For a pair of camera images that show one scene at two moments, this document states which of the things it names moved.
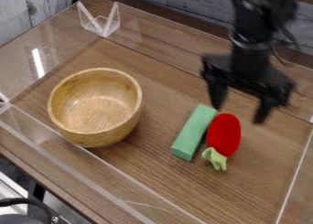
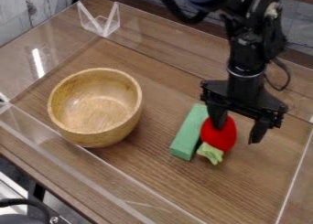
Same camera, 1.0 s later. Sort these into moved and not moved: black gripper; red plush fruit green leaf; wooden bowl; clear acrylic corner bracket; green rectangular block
Moved: black gripper; red plush fruit green leaf
Not moved: clear acrylic corner bracket; green rectangular block; wooden bowl
